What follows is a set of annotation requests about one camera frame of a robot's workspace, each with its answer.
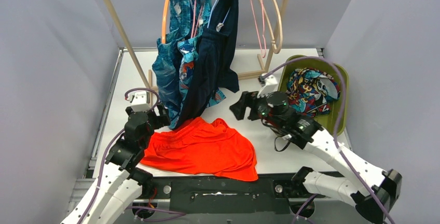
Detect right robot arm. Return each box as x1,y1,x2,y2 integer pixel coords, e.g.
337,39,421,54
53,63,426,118
229,91,403,223

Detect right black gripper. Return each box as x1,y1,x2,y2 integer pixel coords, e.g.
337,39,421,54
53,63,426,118
230,88,283,129

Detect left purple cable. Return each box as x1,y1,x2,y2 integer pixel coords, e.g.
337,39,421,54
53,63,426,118
75,88,186,224

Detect aluminium frame rail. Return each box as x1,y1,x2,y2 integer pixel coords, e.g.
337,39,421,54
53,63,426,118
61,48,125,223

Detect green plastic basket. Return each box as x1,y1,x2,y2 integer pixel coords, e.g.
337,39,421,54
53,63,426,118
278,55,349,135

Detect comic print shorts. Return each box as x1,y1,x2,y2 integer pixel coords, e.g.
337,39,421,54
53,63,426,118
286,68,340,117

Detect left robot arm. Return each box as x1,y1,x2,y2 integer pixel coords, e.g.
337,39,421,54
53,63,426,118
62,103,170,223

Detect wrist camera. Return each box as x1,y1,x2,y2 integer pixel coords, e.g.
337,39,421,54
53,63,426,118
127,91,150,112
257,74,279,98

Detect pink wire hanger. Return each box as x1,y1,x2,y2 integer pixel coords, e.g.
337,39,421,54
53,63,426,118
249,0,267,58

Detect navy blue shorts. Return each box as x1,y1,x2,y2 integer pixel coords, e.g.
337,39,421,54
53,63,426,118
178,0,239,127

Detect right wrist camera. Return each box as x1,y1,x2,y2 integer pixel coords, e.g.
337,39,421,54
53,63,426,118
257,74,279,98

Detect orange shorts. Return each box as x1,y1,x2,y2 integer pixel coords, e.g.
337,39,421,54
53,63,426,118
141,117,258,182

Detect light blue hanger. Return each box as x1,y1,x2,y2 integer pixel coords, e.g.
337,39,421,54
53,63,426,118
208,0,230,32

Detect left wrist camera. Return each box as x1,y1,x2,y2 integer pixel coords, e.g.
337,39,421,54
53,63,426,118
127,91,150,112

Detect teal shark print shorts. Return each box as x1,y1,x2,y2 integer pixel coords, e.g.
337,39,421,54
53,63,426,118
153,0,192,111

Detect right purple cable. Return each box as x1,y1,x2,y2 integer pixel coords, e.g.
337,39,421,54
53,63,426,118
261,56,396,224

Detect orange wooden hanger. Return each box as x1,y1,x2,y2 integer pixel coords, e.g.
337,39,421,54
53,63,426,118
160,0,170,44

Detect light wooden hanger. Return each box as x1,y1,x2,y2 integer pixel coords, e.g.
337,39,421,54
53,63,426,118
258,0,283,54

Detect light blue shark shorts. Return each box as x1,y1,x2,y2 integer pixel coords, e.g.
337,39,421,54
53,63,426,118
170,0,212,130

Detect purple cable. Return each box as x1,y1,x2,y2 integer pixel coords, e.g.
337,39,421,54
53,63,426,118
261,56,396,224
75,88,186,224

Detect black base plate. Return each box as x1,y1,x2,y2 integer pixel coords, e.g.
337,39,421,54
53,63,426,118
132,173,311,214

